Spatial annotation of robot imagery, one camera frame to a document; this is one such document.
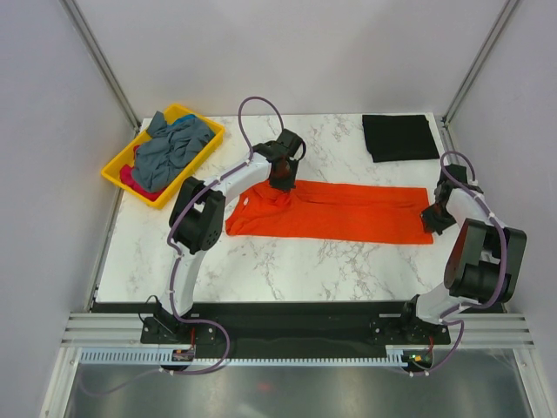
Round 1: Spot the orange t shirt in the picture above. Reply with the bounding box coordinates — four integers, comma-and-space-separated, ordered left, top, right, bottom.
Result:
225, 180, 433, 246

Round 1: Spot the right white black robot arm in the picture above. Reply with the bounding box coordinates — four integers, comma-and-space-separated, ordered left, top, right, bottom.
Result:
398, 188, 527, 343

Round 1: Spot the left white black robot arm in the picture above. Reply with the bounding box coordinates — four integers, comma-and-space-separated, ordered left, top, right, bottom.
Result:
160, 139, 306, 342

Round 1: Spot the folded black t shirt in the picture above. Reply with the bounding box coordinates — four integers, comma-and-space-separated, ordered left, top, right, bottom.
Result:
362, 115, 440, 163

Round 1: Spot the teal blue t shirt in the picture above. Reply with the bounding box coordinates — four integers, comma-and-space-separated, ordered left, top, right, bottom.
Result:
171, 114, 197, 126

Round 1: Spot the grey t shirt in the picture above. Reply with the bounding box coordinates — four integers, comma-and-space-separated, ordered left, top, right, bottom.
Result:
141, 111, 215, 187

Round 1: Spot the pink red t shirt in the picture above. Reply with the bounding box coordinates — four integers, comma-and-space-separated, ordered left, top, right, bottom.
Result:
119, 145, 165, 201

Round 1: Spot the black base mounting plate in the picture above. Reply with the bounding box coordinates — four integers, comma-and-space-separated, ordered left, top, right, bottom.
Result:
140, 300, 451, 359

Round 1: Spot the yellow plastic bin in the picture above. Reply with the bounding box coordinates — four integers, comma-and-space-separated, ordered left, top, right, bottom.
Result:
101, 104, 225, 209

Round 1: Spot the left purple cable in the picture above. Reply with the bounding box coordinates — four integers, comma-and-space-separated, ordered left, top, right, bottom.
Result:
77, 95, 284, 397

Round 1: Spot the right aluminium frame post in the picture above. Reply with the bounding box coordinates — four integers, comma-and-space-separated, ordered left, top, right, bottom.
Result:
440, 0, 521, 129

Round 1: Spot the aluminium frame post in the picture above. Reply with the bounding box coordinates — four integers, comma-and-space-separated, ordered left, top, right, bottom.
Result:
59, 0, 141, 133
440, 0, 521, 129

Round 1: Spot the left aluminium frame post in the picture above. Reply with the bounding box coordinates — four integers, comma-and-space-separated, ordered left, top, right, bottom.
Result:
59, 0, 141, 133

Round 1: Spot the aluminium extrusion rail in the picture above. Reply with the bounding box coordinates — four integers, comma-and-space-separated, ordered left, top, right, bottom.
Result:
61, 313, 143, 347

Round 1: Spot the white slotted cable duct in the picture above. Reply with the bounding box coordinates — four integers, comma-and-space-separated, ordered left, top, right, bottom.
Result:
79, 346, 407, 367

